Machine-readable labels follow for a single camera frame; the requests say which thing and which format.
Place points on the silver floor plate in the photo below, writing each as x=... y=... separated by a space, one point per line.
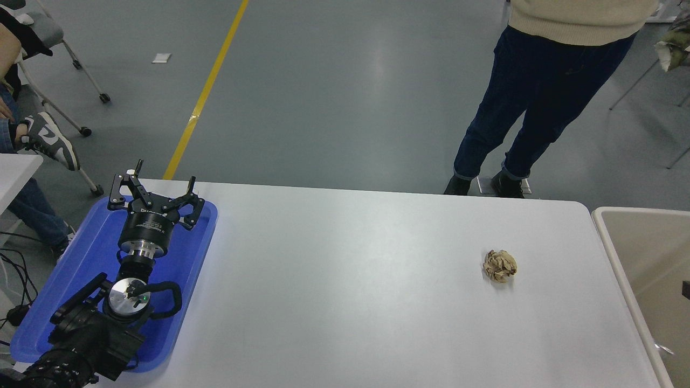
x=485 y=186

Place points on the crumpled tan paper ball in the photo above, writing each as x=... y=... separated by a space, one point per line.
x=500 y=265

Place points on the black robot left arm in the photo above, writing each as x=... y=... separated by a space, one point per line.
x=91 y=339

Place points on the large pale bin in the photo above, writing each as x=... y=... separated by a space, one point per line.
x=647 y=242

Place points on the seated person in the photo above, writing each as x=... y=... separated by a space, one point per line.
x=48 y=140

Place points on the white paper scrap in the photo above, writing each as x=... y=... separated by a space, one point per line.
x=161 y=57

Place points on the grey chair on casters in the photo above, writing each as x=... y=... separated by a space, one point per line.
x=46 y=27

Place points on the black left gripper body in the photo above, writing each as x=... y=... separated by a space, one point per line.
x=148 y=226

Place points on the blue plastic tray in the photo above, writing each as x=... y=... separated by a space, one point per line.
x=86 y=258

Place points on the small white table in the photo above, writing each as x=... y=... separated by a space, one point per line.
x=16 y=172

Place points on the standing person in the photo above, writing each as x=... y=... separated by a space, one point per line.
x=539 y=81

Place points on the camouflage cloth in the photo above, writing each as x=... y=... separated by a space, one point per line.
x=676 y=48

